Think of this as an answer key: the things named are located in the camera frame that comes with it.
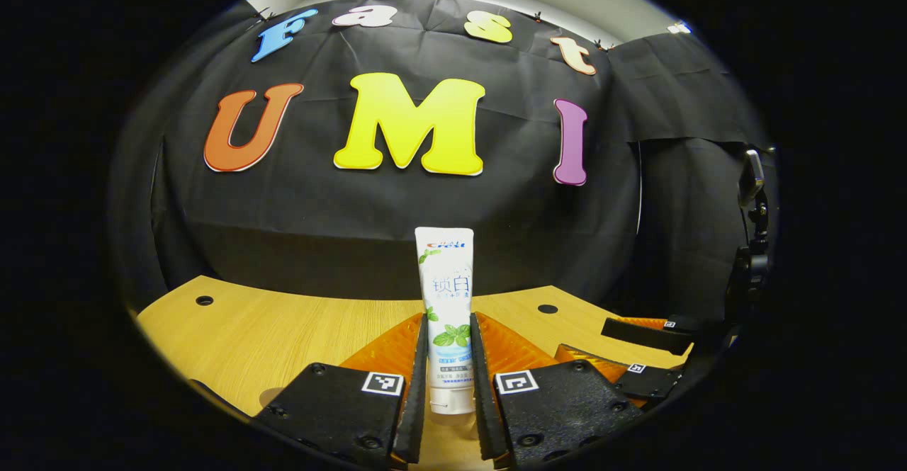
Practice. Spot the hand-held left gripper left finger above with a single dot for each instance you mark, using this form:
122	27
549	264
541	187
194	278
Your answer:
333	414

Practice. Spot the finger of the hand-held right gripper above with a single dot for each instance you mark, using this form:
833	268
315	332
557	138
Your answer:
645	336
648	380

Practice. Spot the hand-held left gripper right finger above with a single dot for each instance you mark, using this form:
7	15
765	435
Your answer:
560	407

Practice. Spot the white toothpaste tube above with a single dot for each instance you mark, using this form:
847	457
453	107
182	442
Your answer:
446	294

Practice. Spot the wooden desktop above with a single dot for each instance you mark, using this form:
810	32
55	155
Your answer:
283	329

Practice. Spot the black backdrop cloth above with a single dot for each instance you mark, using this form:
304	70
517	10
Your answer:
319	216

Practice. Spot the ceiling light panel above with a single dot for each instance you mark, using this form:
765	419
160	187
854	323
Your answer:
679	28

